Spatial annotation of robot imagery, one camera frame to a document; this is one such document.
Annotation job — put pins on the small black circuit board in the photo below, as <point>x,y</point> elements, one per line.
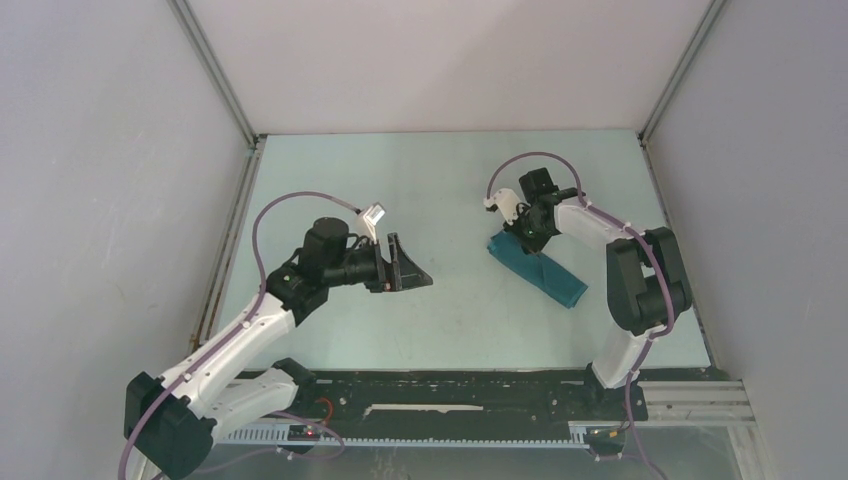
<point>302,433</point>

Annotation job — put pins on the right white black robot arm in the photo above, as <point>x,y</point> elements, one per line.
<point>646,282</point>

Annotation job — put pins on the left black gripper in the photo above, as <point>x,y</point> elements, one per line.
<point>400,274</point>

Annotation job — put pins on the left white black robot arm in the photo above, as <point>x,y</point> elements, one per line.
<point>176,418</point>

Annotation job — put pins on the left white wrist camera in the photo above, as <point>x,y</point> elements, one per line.
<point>367,220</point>

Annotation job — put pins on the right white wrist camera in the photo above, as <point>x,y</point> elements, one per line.
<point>507,203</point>

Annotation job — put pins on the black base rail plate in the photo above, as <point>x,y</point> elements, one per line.
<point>463,406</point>

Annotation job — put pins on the teal satin napkin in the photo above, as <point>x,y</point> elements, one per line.
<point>538,270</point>

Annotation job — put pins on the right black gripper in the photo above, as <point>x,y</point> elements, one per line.
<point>530,245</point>

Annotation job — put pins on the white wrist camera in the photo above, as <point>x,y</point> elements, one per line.
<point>507,203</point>
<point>367,220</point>

